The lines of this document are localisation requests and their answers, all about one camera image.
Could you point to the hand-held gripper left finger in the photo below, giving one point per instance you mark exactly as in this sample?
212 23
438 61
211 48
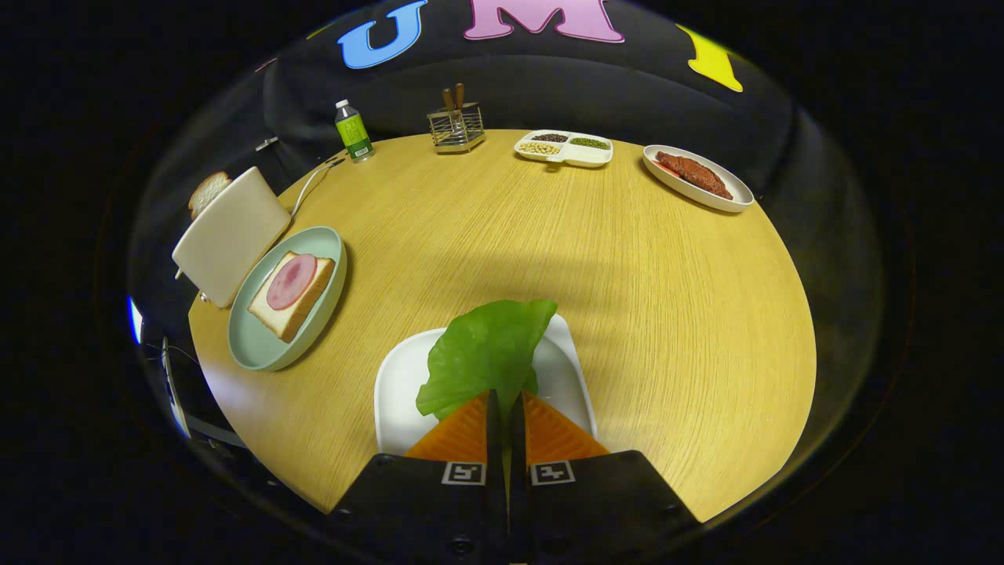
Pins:
494 431

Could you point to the heap of red beans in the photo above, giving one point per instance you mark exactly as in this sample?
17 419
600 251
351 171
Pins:
551 138

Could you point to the pale green round plate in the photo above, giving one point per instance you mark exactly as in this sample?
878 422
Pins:
255 345

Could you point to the green label plastic bottle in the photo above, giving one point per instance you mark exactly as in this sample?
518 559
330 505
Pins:
353 133

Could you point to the heap of pale soybeans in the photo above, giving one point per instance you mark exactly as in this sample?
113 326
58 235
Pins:
540 147

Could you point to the white oval plate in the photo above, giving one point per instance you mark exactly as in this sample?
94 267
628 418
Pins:
729 200

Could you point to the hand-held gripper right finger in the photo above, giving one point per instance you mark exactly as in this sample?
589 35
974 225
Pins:
517 439

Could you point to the heap of green beans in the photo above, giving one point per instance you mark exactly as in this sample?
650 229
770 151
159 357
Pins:
589 143

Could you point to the white toaster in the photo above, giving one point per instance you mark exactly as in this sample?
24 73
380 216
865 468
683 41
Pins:
231 235

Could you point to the pink ham slice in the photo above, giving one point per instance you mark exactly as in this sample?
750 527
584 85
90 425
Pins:
290 281

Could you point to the green lettuce leaf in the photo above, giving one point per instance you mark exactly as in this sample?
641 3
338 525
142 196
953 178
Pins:
486 353

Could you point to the white square plate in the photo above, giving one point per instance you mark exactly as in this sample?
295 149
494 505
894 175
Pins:
400 392

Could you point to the toasted bread slice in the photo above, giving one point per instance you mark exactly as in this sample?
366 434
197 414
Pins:
208 191

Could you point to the black backdrop cloth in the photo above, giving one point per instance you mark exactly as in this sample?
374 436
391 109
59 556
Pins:
502 86

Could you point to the bread slice with ham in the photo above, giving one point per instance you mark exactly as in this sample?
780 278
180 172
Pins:
302 314

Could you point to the silver cloth clip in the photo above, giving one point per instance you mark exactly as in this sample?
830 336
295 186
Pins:
267 144

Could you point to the white divided dish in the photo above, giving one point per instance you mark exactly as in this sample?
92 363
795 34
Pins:
576 157

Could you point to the red-brown meat piece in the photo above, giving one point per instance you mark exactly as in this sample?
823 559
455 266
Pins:
694 173

